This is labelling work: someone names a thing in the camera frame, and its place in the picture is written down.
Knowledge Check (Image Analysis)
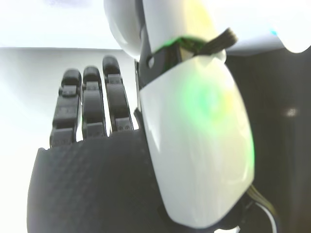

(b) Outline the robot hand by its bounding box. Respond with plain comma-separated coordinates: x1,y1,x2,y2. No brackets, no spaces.
26,0,256,233

